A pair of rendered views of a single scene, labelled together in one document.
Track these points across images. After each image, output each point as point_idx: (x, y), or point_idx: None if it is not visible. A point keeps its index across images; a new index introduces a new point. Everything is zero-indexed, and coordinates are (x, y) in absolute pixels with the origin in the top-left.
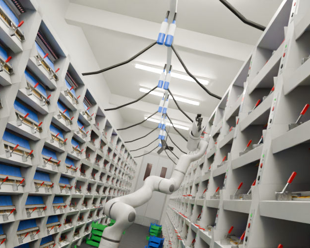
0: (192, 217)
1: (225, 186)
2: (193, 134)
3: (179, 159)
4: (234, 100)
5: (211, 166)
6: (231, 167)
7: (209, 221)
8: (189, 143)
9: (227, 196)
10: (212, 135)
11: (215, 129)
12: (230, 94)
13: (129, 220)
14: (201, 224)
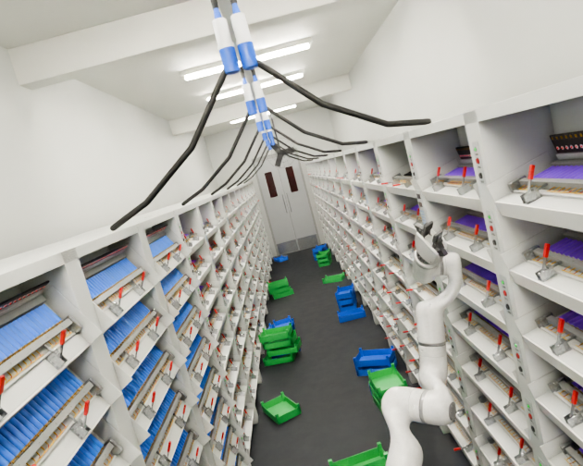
0: (459, 357)
1: None
2: (426, 261)
3: (419, 319)
4: (499, 156)
5: (503, 314)
6: None
7: (560, 435)
8: (420, 275)
9: None
10: (426, 198)
11: (438, 196)
12: (481, 147)
13: None
14: (548, 448)
